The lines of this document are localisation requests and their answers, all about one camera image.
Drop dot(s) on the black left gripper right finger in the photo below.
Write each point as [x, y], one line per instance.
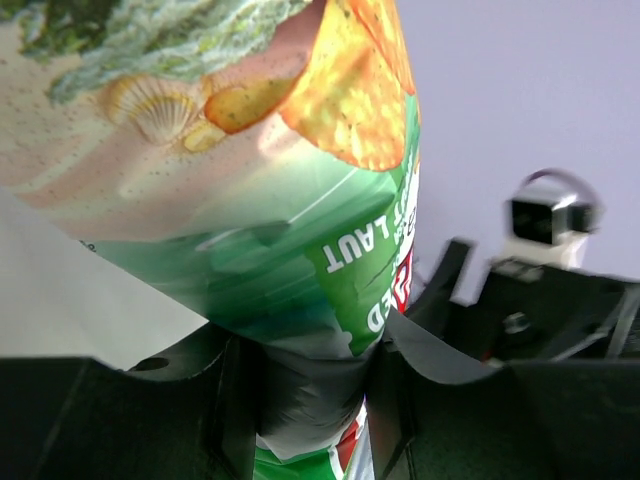
[436, 413]

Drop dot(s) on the green Chuba cassava chips bag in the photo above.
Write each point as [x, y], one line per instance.
[256, 161]

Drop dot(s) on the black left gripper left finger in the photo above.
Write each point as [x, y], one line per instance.
[187, 412]

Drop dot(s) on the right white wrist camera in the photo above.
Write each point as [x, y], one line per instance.
[546, 224]

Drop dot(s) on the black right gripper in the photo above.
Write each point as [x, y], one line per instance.
[545, 311]

